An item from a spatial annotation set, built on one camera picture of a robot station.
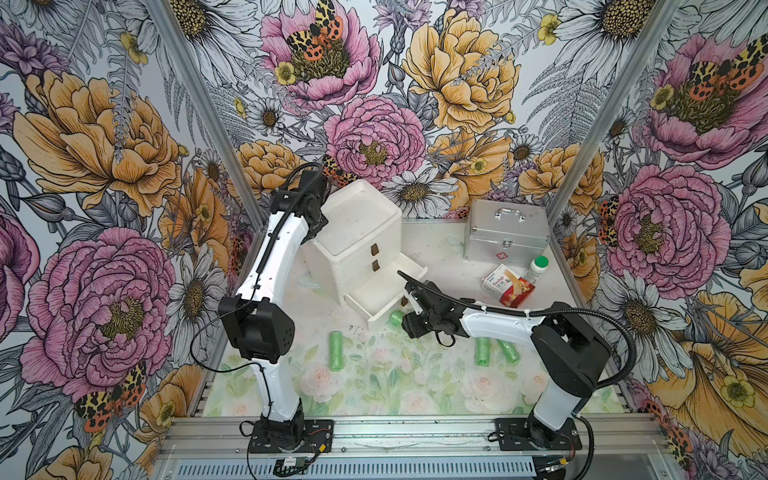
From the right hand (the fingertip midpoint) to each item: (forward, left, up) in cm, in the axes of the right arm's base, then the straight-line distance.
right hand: (414, 328), depth 91 cm
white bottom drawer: (+9, +11, +3) cm, 14 cm away
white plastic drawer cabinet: (+18, +13, +23) cm, 32 cm away
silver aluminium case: (+27, -32, +11) cm, 43 cm away
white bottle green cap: (+17, -41, +4) cm, 45 cm away
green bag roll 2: (-6, +23, 0) cm, 23 cm away
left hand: (+17, +29, +23) cm, 40 cm away
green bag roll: (+3, +5, +1) cm, 6 cm away
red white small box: (+13, -31, 0) cm, 34 cm away
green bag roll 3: (-6, -19, -1) cm, 20 cm away
